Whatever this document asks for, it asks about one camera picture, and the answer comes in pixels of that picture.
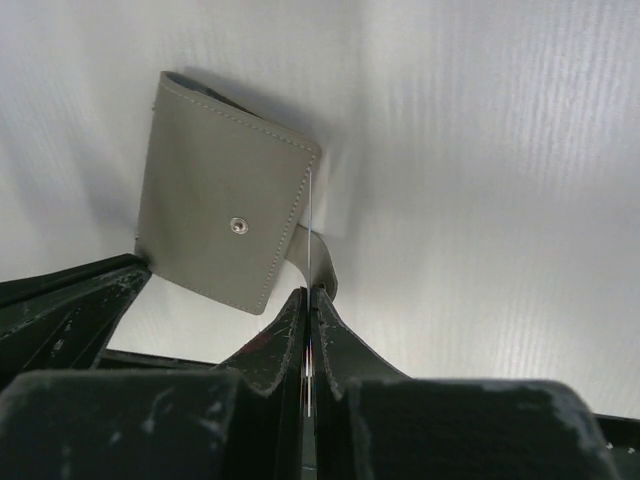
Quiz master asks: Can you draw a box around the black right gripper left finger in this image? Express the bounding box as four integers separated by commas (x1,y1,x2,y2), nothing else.
1,289,306,479

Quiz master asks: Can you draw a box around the black VIP credit card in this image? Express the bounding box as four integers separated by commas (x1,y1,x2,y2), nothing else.
305,171,313,418

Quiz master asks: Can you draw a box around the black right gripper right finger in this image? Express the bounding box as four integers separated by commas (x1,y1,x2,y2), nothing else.
312,289,628,479

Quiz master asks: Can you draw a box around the grey leather card holder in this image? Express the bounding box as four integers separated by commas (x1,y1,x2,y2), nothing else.
136,71,338,315

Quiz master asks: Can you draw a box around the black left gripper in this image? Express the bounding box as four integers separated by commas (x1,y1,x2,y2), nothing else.
1,254,151,385

